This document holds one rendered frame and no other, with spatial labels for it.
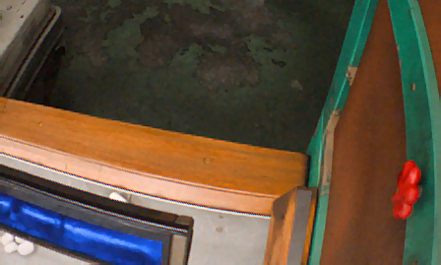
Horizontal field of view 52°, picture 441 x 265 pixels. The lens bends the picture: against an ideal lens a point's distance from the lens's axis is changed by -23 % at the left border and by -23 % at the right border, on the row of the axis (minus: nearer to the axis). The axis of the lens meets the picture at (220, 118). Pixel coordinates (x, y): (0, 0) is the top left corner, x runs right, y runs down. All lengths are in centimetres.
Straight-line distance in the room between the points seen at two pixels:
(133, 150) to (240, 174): 17
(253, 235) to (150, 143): 23
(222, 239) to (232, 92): 115
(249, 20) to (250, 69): 26
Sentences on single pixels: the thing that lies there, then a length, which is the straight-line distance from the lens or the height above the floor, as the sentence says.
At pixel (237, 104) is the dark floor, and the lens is 192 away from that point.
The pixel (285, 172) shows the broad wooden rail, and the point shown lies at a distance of 90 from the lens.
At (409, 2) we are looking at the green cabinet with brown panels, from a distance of 46.
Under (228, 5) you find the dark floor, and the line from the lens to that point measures 226.
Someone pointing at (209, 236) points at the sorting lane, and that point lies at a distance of 86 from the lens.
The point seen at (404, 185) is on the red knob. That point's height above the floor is 125.
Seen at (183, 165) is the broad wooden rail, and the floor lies 76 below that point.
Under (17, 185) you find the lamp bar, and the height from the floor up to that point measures 111.
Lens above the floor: 153
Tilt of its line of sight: 54 degrees down
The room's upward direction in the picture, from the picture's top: 9 degrees clockwise
